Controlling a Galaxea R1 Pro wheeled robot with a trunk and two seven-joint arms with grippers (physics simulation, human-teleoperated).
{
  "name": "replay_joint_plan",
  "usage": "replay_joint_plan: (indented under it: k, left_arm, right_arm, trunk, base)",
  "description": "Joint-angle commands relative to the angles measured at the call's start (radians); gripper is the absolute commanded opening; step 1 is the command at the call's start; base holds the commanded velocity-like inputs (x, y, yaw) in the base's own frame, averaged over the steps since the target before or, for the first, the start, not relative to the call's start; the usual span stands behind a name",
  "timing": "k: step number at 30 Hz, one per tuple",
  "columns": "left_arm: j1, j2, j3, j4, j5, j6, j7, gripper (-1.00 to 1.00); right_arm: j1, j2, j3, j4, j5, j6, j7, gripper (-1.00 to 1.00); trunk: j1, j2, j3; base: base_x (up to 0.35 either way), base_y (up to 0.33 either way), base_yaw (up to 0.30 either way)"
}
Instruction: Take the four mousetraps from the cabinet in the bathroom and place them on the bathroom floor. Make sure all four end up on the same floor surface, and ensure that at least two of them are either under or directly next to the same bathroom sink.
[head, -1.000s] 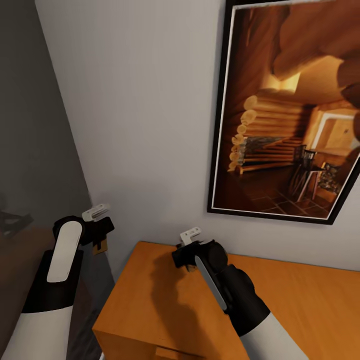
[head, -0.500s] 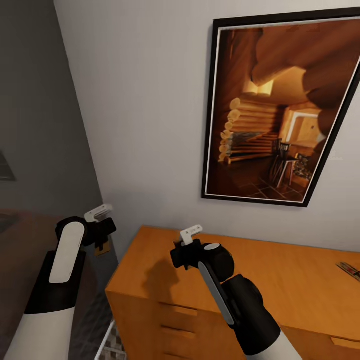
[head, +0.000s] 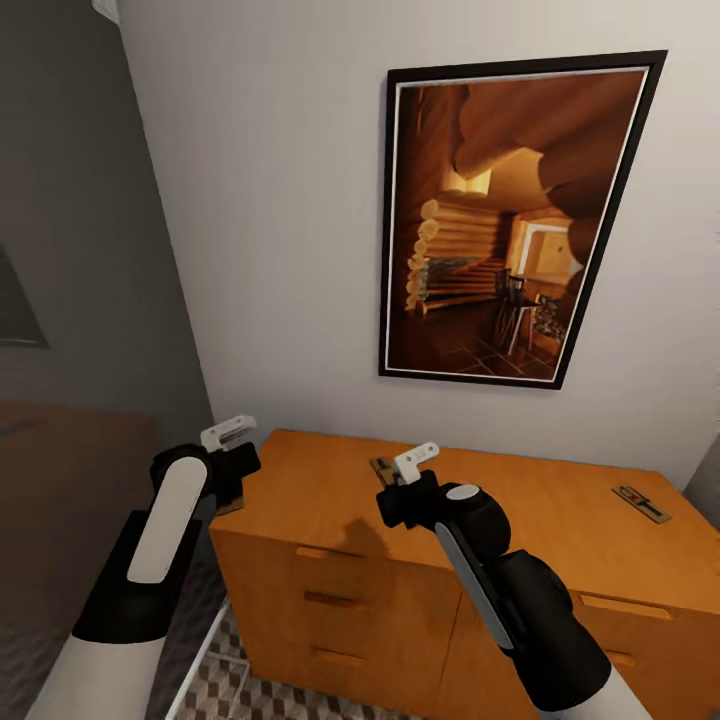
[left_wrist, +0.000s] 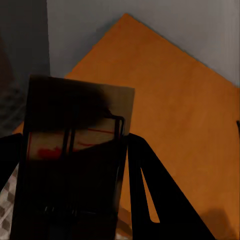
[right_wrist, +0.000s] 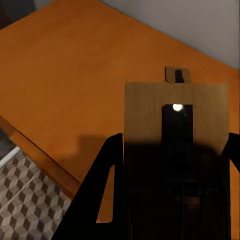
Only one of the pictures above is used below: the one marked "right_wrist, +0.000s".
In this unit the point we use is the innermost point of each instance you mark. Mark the cabinet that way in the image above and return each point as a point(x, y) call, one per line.
point(63, 70)

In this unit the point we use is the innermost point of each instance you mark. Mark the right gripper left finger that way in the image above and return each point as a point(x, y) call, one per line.
point(80, 222)

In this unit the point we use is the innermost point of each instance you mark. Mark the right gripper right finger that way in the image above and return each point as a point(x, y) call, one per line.
point(234, 147)

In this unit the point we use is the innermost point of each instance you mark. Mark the mousetrap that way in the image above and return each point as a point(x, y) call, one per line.
point(177, 161)
point(177, 75)

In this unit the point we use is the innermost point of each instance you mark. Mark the door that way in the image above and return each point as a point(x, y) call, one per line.
point(10, 12)

